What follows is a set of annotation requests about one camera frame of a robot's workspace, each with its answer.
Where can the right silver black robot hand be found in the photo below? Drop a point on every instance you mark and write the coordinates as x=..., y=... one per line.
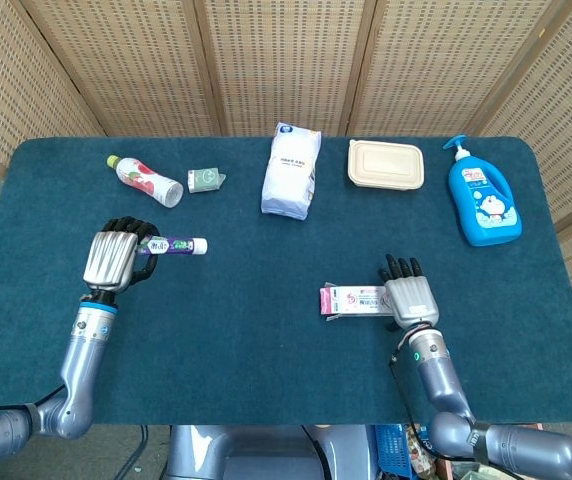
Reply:
x=411, y=300

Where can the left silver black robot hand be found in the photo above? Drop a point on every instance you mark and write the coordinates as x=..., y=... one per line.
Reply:
x=111, y=260

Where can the white pink toothpaste box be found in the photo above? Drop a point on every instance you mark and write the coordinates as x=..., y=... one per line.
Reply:
x=351, y=300

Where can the purple toothpaste tube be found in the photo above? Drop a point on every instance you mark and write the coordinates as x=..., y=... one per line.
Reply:
x=176, y=245

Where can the plastic bottle pink label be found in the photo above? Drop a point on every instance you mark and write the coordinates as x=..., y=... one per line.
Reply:
x=141, y=180

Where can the small green carton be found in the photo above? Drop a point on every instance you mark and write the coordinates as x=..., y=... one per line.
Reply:
x=203, y=180

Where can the blue pump lotion bottle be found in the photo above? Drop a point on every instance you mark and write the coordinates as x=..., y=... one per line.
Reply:
x=486, y=200

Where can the beige lidded food container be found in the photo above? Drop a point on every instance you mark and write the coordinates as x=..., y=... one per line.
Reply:
x=386, y=162

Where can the blue plastic basket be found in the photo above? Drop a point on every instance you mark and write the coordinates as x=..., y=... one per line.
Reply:
x=391, y=445

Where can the teal table mat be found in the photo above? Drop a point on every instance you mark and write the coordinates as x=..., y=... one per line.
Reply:
x=266, y=350

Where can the white paper bag package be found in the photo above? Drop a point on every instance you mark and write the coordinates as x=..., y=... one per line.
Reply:
x=286, y=175

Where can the grey robot torso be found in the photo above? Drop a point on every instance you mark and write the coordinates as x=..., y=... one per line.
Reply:
x=266, y=455

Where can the woven bamboo folding screen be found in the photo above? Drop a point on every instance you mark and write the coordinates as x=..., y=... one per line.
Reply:
x=286, y=60

